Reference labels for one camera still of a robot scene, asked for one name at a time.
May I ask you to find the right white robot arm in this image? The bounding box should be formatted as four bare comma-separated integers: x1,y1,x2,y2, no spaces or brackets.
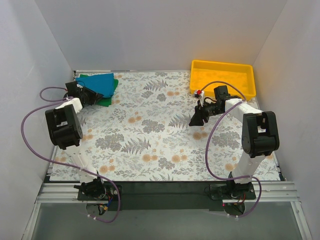
189,84,280,201

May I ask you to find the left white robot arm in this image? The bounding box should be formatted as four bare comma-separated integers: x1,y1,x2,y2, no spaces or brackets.
45,81,107,200

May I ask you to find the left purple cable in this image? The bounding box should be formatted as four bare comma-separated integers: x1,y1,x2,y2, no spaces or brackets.
21,86,122,224

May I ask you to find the blue t shirt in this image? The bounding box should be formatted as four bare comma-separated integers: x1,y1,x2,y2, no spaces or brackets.
74,72,116,98

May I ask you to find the aluminium frame rail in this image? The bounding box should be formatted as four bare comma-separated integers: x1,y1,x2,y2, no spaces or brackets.
36,181,300,203

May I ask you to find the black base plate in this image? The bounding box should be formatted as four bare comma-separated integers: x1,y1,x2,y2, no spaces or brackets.
74,181,258,211

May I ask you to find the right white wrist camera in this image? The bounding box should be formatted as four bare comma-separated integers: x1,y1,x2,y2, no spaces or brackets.
193,89,205,106

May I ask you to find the floral table mat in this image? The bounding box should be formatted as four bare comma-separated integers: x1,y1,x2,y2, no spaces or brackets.
49,70,282,183

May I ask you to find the yellow plastic tray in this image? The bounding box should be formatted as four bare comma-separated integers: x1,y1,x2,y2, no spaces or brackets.
189,59,257,101

